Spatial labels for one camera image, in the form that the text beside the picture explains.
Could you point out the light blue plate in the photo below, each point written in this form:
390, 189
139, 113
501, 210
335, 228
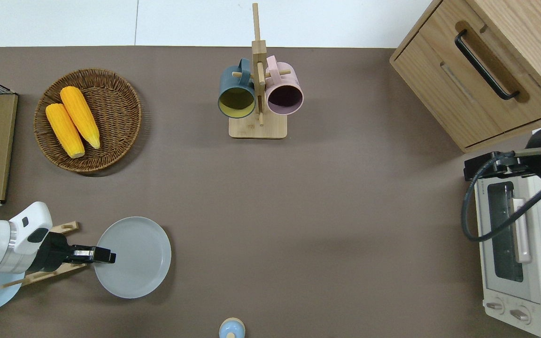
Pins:
5, 295

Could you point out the wooden plate rack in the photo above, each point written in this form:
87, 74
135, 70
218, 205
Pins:
64, 268

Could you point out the dark teal mug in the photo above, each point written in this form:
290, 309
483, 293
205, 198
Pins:
233, 84

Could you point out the yellow corn cob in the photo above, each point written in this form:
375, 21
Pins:
64, 129
80, 115

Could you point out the pink mug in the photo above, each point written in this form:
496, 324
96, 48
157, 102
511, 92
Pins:
287, 82

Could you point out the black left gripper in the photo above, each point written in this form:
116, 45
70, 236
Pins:
50, 253

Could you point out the brown wicker basket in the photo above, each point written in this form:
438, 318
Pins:
115, 117

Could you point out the wooden drawer cabinet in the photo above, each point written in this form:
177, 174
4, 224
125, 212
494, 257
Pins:
444, 84

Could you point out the brown table mat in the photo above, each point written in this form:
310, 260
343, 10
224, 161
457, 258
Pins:
322, 211

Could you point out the gray plate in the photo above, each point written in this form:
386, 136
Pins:
139, 258

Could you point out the wooden mug tree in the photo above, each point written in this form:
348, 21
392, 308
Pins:
257, 129

